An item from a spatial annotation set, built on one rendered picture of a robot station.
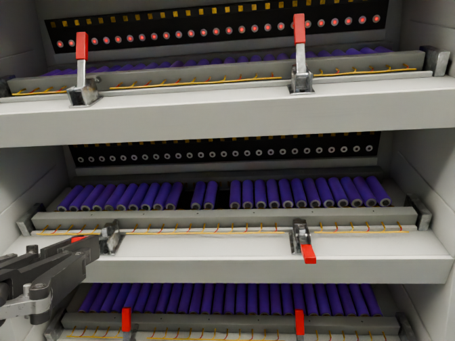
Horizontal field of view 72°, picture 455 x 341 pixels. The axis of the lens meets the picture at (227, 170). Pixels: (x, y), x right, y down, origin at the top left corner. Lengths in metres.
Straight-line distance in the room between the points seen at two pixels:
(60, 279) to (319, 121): 0.30
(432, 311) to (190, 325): 0.36
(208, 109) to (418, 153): 0.32
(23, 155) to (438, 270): 0.62
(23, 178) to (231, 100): 0.37
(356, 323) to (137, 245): 0.36
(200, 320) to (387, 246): 0.32
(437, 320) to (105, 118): 0.51
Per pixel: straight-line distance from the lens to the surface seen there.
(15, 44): 0.62
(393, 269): 0.46
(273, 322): 0.57
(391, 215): 0.48
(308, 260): 0.36
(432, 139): 0.50
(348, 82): 0.42
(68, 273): 0.31
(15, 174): 0.58
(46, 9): 0.68
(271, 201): 0.48
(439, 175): 0.49
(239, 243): 0.44
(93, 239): 0.42
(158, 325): 0.59
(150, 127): 0.39
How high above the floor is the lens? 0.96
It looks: 14 degrees down
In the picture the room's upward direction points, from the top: 3 degrees counter-clockwise
